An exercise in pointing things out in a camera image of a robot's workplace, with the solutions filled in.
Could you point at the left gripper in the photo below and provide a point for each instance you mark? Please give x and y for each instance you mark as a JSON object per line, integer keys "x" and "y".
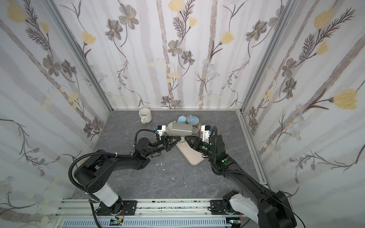
{"x": 170, "y": 146}

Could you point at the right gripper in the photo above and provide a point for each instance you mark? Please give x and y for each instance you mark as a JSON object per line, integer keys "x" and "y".
{"x": 195, "y": 142}

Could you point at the large grey mug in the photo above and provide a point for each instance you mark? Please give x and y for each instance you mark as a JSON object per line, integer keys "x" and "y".
{"x": 181, "y": 129}

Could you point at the blue butterfly mug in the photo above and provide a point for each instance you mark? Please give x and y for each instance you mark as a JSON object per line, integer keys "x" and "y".
{"x": 192, "y": 120}

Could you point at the cream yellow mug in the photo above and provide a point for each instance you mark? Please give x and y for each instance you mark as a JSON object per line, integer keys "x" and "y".
{"x": 145, "y": 115}

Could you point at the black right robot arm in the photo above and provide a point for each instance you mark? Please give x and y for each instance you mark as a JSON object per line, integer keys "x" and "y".
{"x": 267, "y": 208}

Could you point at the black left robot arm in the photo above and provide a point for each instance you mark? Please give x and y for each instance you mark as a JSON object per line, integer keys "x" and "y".
{"x": 91, "y": 172}

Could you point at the plain light blue mug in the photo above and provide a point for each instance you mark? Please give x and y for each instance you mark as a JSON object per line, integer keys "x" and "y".
{"x": 182, "y": 120}

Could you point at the cream plastic tray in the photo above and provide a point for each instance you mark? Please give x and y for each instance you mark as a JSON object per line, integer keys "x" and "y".
{"x": 193, "y": 157}

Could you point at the aluminium mounting rail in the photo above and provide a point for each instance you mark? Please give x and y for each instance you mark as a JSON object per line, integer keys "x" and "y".
{"x": 146, "y": 208}

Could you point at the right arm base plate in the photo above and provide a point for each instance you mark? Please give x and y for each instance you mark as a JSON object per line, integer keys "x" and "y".
{"x": 221, "y": 207}

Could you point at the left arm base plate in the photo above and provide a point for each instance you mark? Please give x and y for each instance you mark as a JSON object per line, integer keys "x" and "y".
{"x": 125, "y": 207}

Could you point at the white vented cable duct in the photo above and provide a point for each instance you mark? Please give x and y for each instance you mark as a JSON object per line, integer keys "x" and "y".
{"x": 165, "y": 223}

